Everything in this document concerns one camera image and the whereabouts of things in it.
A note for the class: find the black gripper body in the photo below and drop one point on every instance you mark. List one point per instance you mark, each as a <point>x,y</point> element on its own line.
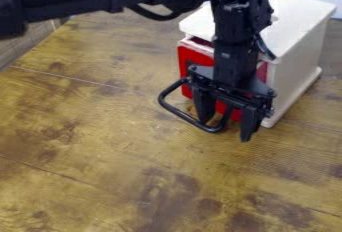
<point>232,80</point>

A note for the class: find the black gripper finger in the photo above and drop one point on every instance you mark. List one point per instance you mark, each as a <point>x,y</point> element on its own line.
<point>205,104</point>
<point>250,122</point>

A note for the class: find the black metal drawer handle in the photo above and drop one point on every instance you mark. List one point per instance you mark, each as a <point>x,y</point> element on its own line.
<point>184,115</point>

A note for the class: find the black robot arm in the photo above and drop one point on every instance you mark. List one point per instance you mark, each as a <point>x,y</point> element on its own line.
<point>238,18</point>

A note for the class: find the white wooden cabinet box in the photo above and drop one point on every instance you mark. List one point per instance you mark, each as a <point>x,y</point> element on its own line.
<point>294,38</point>

